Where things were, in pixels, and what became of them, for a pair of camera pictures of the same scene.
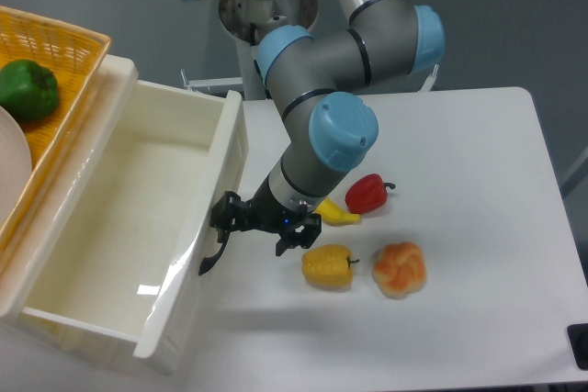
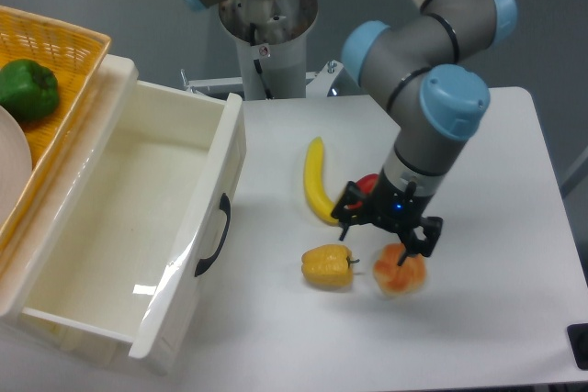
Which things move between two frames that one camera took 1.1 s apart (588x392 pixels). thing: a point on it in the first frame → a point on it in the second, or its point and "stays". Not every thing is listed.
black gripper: x=265 y=212 → x=398 y=207
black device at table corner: x=578 y=334 stays
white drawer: x=148 y=219 stays
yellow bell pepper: x=327 y=267 stays
